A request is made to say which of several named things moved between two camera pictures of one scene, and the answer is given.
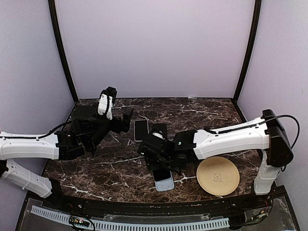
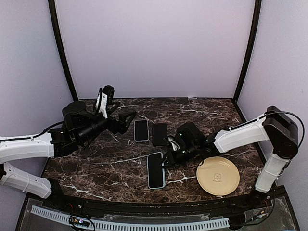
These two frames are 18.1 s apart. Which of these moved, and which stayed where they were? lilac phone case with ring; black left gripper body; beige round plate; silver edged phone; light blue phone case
Moved: light blue phone case; silver edged phone
Stayed: beige round plate; lilac phone case with ring; black left gripper body
